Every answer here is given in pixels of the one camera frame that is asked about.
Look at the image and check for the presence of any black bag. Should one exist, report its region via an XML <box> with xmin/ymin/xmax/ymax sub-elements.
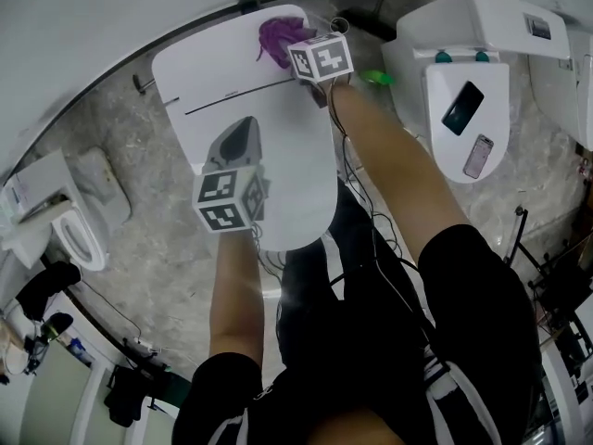
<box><xmin>103</xmin><ymin>365</ymin><xmax>157</xmax><ymax>429</ymax></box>

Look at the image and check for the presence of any purple wiping cloth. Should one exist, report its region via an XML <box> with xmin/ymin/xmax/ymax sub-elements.
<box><xmin>255</xmin><ymin>15</ymin><xmax>318</xmax><ymax>70</ymax></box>

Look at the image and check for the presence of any white toilet with teal hinges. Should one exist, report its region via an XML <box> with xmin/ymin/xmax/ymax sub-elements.
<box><xmin>379</xmin><ymin>0</ymin><xmax>572</xmax><ymax>185</ymax></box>

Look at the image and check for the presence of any green spray bottle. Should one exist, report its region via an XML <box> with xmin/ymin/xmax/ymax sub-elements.
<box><xmin>359</xmin><ymin>69</ymin><xmax>397</xmax><ymax>87</ymax></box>

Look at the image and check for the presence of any person's black striped clothing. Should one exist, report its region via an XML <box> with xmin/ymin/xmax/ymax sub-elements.
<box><xmin>172</xmin><ymin>177</ymin><xmax>547</xmax><ymax>445</ymax></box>

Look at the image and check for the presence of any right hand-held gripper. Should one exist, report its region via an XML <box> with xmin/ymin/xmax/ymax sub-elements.
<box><xmin>286</xmin><ymin>32</ymin><xmax>356</xmax><ymax>85</ymax></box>

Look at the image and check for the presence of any person's right forearm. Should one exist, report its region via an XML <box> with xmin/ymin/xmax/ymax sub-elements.
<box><xmin>330</xmin><ymin>83</ymin><xmax>473</xmax><ymax>269</ymax></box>

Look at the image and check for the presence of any black cloth bundle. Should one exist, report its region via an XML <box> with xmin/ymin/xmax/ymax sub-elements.
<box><xmin>15</xmin><ymin>261</ymin><xmax>82</xmax><ymax>320</ymax></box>

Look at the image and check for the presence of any small black hammer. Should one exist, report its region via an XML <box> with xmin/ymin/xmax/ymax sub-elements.
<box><xmin>132</xmin><ymin>72</ymin><xmax>158</xmax><ymax>95</ymax></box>

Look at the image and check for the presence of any white toilet with lid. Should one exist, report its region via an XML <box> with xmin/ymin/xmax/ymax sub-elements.
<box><xmin>151</xmin><ymin>4</ymin><xmax>337</xmax><ymax>252</ymax></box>

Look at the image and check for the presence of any pink smartphone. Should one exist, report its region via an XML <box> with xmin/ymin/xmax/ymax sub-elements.
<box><xmin>462</xmin><ymin>133</ymin><xmax>495</xmax><ymax>179</ymax></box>

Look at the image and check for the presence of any blue bottle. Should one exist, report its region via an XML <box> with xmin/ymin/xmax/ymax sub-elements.
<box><xmin>67</xmin><ymin>338</ymin><xmax>94</xmax><ymax>367</ymax></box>

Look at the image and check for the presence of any white toilet with open seat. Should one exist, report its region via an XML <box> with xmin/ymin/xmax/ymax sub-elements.
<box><xmin>0</xmin><ymin>148</ymin><xmax>110</xmax><ymax>273</ymax></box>

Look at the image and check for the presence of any person's left forearm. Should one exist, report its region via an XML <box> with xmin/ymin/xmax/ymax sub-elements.
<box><xmin>208</xmin><ymin>227</ymin><xmax>266</xmax><ymax>369</ymax></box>

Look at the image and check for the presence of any white toilet with side panel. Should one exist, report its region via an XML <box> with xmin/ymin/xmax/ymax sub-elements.
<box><xmin>527</xmin><ymin>29</ymin><xmax>593</xmax><ymax>152</ymax></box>

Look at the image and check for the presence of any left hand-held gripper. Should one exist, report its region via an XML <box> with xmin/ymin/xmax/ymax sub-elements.
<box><xmin>191</xmin><ymin>115</ymin><xmax>271</xmax><ymax>235</ymax></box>

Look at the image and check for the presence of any black tripod stand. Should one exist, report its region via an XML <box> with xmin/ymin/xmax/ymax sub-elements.
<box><xmin>503</xmin><ymin>205</ymin><xmax>593</xmax><ymax>342</ymax></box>

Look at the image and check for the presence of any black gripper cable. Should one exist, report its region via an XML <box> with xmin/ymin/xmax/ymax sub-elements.
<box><xmin>323</xmin><ymin>79</ymin><xmax>421</xmax><ymax>305</ymax></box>
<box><xmin>251</xmin><ymin>222</ymin><xmax>291</xmax><ymax>280</ymax></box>

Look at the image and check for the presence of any black smartphone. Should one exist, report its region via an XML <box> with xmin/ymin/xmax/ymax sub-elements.
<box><xmin>440</xmin><ymin>80</ymin><xmax>486</xmax><ymax>137</ymax></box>

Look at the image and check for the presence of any black floor brush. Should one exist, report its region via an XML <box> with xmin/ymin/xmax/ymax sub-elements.
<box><xmin>341</xmin><ymin>0</ymin><xmax>398</xmax><ymax>42</ymax></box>

